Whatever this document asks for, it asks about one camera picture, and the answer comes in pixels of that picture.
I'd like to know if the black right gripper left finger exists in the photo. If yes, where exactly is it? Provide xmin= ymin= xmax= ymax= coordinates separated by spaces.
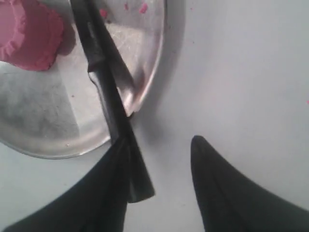
xmin=4 ymin=139 xmax=129 ymax=232

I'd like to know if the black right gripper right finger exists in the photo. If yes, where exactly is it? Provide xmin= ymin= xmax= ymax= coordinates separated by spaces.
xmin=191 ymin=135 xmax=309 ymax=232

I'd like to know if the black serrated knife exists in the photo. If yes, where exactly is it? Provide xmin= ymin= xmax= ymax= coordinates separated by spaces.
xmin=70 ymin=0 xmax=155 ymax=203

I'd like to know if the pink dough lump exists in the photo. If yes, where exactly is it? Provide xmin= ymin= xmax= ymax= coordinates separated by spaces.
xmin=0 ymin=0 xmax=64 ymax=71

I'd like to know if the round stainless steel plate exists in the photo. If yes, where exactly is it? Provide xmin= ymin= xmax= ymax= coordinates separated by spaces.
xmin=0 ymin=0 xmax=167 ymax=159

